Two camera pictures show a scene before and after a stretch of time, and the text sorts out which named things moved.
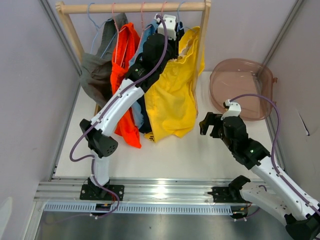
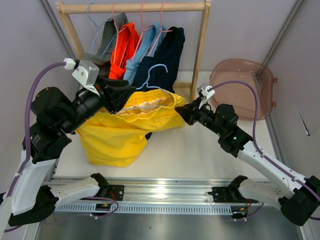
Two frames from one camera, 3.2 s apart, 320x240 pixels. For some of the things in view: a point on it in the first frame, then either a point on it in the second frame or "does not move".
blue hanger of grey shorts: [98, 28] does not move
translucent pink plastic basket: [230, 78] does not move
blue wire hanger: [178, 26] -> [145, 84]
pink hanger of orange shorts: [118, 31] does not move
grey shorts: [96, 67] does not move
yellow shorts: [171, 107] -> [118, 139]
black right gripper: [212, 119] -> [190, 112]
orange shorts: [126, 44] does not move
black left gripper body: [173, 48] -> [88, 104]
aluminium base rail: [69, 190] does not move
